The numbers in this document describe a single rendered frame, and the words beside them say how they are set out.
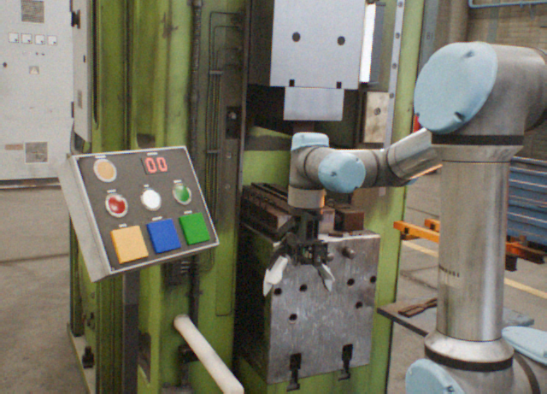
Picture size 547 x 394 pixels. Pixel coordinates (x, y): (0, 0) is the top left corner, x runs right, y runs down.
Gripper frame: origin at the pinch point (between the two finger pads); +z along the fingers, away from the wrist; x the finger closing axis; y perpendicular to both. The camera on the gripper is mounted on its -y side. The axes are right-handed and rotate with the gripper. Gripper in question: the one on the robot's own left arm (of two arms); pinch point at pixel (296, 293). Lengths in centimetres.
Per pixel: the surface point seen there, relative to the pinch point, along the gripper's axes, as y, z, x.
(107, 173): -24, -22, -39
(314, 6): -50, -66, 19
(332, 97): -51, -40, 27
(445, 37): -803, -116, 550
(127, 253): -15.2, -5.8, -35.0
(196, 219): -29.5, -9.5, -17.2
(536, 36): -685, -119, 635
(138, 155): -32, -25, -32
